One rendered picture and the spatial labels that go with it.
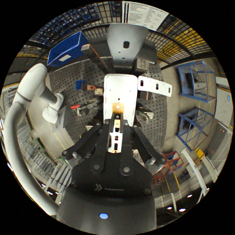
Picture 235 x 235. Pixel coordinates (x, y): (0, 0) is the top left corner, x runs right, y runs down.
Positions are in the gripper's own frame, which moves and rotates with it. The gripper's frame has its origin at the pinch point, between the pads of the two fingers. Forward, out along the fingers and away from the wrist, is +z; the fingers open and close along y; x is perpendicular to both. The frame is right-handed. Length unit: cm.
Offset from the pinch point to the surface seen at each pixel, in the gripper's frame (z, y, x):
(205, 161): -36, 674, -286
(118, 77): 28.9, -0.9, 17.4
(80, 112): 8.2, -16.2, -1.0
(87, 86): 13.5, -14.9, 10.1
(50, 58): 15, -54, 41
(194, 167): -3, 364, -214
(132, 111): 29.0, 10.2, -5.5
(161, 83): 28.9, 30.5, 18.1
